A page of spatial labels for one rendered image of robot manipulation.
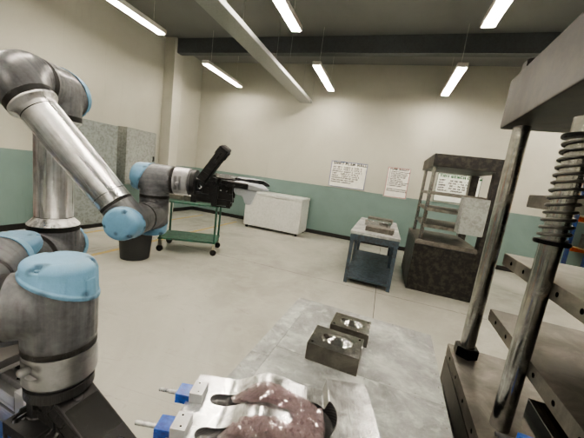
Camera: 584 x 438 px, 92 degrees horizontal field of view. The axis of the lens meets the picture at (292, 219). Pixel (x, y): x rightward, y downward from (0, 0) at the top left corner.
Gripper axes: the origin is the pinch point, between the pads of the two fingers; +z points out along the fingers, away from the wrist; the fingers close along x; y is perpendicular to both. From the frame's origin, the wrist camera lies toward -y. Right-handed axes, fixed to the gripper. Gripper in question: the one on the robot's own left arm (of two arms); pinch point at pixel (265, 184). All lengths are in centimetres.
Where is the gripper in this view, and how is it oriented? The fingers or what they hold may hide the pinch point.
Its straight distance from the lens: 80.2
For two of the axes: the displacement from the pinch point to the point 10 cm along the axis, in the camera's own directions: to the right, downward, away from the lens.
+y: -1.4, 9.5, 2.9
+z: 9.9, 1.3, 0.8
